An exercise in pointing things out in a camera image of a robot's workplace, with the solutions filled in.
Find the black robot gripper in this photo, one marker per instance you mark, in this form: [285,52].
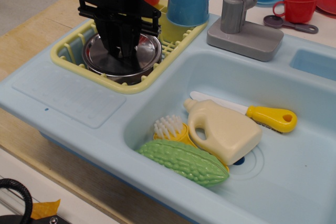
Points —
[123,10]

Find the shiny steel pot lid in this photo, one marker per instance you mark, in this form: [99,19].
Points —
[146,43]

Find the small steel pot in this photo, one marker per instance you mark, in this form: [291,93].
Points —
[123,77]

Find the yellow plastic dish rack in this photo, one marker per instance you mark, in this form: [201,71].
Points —
[174,39]

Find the blue upside-down plastic cup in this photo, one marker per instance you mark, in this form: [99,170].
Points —
[188,13]

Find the yellow white dish brush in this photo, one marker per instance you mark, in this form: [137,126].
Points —
[172,129]

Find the grey toy faucet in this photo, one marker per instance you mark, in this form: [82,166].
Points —
[233,33]

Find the grey measuring spoon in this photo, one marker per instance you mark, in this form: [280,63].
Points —
[277,22]

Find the green toy bitter gourd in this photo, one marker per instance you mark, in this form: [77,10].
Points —
[192,163]

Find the cream toy detergent bottle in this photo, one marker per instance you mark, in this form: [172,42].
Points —
[224,133]

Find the blue sink drain plug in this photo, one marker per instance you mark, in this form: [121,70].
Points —
[240,161]

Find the red plastic cup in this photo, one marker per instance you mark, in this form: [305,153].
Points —
[295,11]

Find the yellow tape piece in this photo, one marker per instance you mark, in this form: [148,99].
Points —
[44,209]

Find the light blue toy sink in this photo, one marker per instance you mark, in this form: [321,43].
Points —
[78,141]

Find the yellow-handled toy knife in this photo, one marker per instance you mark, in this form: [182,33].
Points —
[280,120]

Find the black metal bracket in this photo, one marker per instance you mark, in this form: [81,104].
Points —
[14,219]

